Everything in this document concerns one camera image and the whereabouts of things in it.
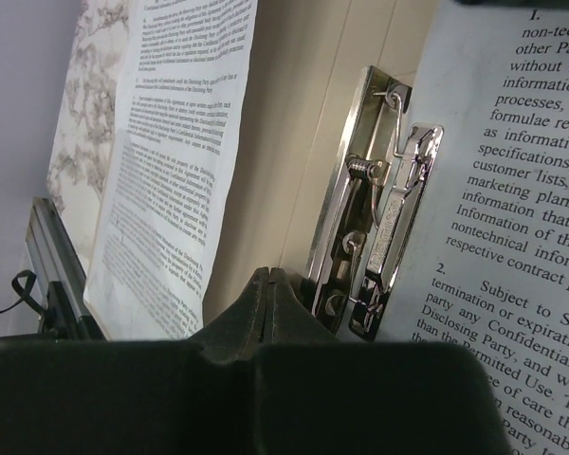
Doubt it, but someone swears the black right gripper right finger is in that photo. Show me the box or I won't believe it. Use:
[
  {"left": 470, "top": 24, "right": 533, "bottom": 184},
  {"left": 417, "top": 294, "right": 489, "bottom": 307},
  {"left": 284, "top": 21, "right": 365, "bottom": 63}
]
[{"left": 251, "top": 268, "right": 511, "bottom": 454}]

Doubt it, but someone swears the printed white paper sheet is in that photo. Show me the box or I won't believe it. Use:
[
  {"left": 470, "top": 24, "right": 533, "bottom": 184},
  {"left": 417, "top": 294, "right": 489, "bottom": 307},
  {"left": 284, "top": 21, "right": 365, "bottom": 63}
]
[{"left": 83, "top": 1, "right": 257, "bottom": 340}]

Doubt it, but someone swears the beige paper folder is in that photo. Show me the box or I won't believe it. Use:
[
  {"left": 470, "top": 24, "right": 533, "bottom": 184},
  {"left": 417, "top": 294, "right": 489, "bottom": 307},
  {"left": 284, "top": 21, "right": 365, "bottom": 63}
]
[{"left": 204, "top": 1, "right": 436, "bottom": 347}]

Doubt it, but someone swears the chrome folder clip mechanism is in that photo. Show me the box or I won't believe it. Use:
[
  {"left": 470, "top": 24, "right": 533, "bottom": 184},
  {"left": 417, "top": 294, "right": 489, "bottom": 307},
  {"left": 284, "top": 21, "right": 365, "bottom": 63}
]
[{"left": 302, "top": 65, "right": 444, "bottom": 341}]

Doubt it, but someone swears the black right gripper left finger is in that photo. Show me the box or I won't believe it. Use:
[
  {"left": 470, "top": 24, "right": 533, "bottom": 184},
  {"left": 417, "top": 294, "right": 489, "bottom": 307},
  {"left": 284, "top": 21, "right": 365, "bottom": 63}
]
[{"left": 0, "top": 267, "right": 269, "bottom": 454}]

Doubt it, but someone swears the aluminium frame rail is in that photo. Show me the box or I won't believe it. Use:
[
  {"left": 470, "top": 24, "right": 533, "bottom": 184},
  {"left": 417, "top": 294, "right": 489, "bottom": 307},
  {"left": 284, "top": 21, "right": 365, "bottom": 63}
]
[{"left": 26, "top": 197, "right": 104, "bottom": 340}]

